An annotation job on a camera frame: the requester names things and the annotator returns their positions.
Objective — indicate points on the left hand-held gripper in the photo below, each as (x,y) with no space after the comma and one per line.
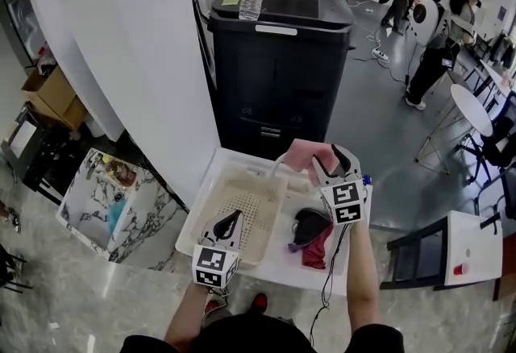
(211,262)

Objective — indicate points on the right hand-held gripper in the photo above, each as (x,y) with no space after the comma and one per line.
(346,200)

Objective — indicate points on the pink cloth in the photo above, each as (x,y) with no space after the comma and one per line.
(300,154)

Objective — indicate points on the cream perforated basket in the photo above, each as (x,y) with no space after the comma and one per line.
(258,198)

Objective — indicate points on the dark grey cloth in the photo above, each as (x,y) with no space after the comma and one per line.
(310,222)

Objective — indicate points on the red cloth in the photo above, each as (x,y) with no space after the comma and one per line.
(316,252)

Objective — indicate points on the person's right forearm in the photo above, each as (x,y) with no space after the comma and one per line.
(363,275)

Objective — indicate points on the person's left forearm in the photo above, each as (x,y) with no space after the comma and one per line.
(185,319)

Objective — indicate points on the brown cardboard box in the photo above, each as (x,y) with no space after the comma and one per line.
(52,97)

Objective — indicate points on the blue-capped soap pump bottle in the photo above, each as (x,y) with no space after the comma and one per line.
(367,180)

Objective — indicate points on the beige sponge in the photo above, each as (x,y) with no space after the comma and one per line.
(300,187)

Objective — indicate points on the white curved faucet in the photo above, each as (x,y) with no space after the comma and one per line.
(278,164)

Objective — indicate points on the marble pattern sink cabinet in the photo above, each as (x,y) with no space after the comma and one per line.
(157,218)

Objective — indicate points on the white sink unit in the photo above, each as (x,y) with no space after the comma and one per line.
(278,277)

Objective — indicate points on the person's left shoe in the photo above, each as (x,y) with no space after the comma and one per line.
(211,308)

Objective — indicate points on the person's shoe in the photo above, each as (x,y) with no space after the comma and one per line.
(260,302)
(211,308)

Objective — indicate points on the person's right shoe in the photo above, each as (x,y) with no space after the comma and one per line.
(260,302)

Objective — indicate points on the large black copier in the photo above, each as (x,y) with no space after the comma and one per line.
(278,81)

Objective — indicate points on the teal cloth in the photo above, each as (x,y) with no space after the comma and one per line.
(117,216)

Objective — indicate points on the person's black shirt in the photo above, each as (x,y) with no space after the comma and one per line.
(258,337)

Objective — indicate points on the amber liquid bottle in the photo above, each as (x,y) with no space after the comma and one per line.
(121,172)

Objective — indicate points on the white power strip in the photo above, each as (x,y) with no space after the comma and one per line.
(381,55)

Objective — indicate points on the chrome faucet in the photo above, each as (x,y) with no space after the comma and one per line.
(93,166)

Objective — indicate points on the round white table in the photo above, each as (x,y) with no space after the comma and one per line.
(471,109)

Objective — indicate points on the white side table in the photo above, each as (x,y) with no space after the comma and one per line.
(475,246)

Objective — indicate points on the red paper cup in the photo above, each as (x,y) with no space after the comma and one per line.
(460,269)

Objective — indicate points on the black faucet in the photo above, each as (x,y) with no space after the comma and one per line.
(489,220)

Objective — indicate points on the black mesh office chair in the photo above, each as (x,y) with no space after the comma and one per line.
(500,146)

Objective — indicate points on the white round backpack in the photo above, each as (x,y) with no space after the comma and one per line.
(427,21)

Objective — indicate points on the white rectangular desk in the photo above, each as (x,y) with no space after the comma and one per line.
(496,73)

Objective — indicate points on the black metal table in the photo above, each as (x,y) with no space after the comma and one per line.
(44,158)

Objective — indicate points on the yellow sticky note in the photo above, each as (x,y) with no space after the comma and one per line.
(230,2)

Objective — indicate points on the clothes rack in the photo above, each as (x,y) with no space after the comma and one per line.
(502,49)

